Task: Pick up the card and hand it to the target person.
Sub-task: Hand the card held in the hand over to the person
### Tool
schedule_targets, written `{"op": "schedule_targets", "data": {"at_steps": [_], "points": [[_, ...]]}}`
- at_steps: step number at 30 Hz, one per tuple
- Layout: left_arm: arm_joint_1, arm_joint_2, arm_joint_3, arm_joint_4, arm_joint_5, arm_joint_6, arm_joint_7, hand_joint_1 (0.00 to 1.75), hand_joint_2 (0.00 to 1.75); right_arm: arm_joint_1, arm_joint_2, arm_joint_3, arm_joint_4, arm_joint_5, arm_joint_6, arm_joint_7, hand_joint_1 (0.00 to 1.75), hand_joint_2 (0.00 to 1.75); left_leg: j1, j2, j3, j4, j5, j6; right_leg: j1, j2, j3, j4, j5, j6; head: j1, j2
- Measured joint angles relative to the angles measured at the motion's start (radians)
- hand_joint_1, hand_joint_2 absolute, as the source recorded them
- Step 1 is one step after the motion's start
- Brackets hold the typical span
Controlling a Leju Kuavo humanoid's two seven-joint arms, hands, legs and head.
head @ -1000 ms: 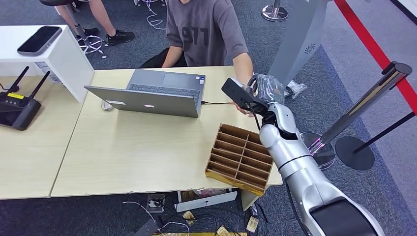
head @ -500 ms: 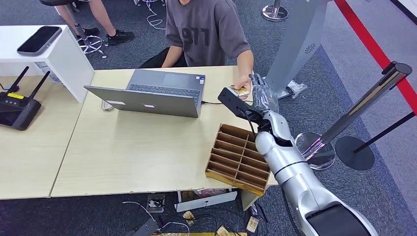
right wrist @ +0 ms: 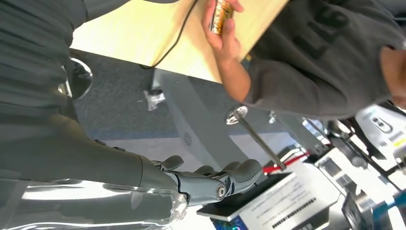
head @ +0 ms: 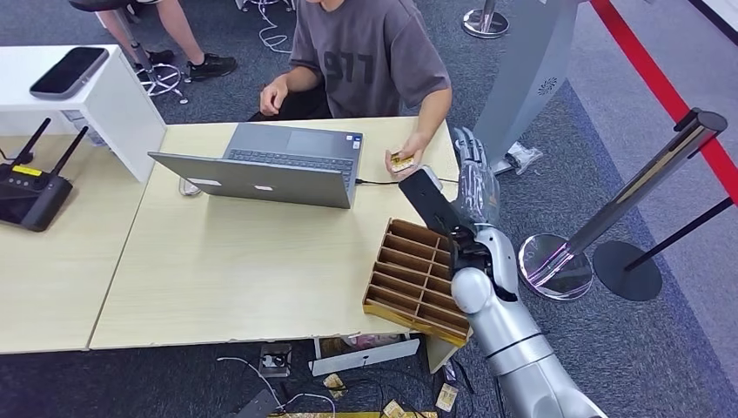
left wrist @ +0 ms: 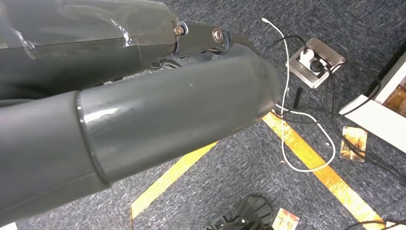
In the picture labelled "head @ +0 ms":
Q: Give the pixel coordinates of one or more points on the person's left hand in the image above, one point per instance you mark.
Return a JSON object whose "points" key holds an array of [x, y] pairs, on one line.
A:
{"points": [[412, 150]]}

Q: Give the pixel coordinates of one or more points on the person's right hand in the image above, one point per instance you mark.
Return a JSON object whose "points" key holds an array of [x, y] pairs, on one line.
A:
{"points": [[273, 98]]}

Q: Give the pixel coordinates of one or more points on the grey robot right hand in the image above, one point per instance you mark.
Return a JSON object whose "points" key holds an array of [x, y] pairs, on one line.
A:
{"points": [[481, 190]]}

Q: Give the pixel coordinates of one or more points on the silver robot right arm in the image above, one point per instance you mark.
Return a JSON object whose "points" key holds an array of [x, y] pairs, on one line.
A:
{"points": [[507, 334]]}

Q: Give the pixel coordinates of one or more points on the person's right forearm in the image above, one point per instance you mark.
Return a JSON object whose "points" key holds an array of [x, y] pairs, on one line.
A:
{"points": [[302, 81]]}

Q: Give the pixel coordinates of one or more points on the person's left forearm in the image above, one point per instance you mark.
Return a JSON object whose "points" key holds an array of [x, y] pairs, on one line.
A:
{"points": [[433, 112]]}

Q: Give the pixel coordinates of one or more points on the seated person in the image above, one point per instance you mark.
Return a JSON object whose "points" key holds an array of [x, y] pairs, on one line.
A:
{"points": [[369, 57]]}

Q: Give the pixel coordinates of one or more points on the person on stool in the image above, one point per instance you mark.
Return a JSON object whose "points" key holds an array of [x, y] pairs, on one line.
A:
{"points": [[179, 29]]}

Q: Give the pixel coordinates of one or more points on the wooden slotted card tray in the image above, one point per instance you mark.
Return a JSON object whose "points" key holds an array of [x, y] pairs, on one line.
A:
{"points": [[406, 283]]}

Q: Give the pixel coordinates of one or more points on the gold card on floor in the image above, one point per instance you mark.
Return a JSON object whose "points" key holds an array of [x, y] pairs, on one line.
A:
{"points": [[447, 397], [334, 386], [394, 409]]}

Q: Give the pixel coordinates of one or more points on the clear plastic bag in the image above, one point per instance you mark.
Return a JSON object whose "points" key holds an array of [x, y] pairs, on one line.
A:
{"points": [[524, 156]]}

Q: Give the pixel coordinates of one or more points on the grey open laptop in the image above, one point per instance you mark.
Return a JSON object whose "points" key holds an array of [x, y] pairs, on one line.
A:
{"points": [[277, 173]]}

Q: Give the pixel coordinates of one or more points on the grey kiosk stand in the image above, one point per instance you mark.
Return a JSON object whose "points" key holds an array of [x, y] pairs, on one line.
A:
{"points": [[527, 75]]}

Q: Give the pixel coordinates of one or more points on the black stool with chrome base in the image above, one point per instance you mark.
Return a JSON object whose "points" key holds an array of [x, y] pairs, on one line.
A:
{"points": [[141, 57]]}

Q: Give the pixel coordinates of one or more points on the chrome stanchion base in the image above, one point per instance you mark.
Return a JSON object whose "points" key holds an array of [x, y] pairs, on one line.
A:
{"points": [[485, 24]]}

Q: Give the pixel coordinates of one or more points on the white cabinet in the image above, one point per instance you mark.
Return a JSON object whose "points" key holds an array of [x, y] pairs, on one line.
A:
{"points": [[124, 115]]}

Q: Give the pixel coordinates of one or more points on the white flat board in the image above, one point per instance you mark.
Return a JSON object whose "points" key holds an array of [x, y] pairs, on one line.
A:
{"points": [[369, 356]]}

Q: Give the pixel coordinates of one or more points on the dark smartphone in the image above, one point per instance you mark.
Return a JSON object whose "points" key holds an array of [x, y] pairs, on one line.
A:
{"points": [[69, 72]]}

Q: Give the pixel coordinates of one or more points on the red barrier belt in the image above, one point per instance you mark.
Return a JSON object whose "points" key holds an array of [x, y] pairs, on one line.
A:
{"points": [[657, 83]]}

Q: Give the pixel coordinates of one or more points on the black router with antennas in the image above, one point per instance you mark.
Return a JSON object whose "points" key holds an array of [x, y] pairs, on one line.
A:
{"points": [[32, 193]]}

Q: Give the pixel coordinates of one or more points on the black power strip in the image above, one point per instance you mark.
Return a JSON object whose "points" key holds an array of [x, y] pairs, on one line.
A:
{"points": [[256, 405]]}

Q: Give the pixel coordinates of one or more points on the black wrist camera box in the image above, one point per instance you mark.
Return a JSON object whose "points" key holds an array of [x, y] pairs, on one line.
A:
{"points": [[426, 199]]}

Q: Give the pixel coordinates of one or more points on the chrome stanchion post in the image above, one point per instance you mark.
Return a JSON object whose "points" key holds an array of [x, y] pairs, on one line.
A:
{"points": [[628, 196]]}

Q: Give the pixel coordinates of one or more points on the black stanchion post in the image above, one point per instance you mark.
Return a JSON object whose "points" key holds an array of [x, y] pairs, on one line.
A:
{"points": [[625, 271]]}

